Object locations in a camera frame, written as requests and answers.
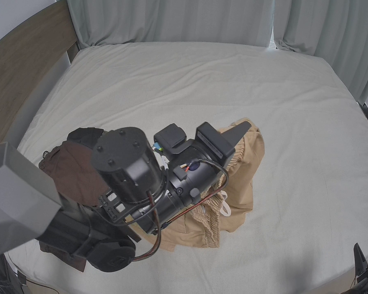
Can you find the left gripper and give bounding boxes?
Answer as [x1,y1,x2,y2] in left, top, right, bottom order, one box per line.
[167,121,251,209]

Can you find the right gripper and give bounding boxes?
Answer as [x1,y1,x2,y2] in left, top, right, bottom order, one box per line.
[340,227,368,294]

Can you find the tan shorts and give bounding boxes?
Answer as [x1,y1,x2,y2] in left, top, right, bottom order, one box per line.
[159,117,266,252]

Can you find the bed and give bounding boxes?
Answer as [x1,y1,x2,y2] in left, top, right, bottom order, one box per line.
[0,0,368,294]

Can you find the grey-green curtain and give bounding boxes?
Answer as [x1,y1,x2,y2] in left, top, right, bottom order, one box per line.
[273,0,368,103]
[62,0,276,50]

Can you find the black garment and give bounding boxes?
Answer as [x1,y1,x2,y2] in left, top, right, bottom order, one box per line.
[67,127,105,149]

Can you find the brown garment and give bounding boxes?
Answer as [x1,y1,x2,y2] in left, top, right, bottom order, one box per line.
[38,140,111,272]

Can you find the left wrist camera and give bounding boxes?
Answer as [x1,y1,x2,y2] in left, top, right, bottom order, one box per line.
[154,123,188,157]

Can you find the black cable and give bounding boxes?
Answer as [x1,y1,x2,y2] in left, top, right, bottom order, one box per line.
[130,159,230,260]

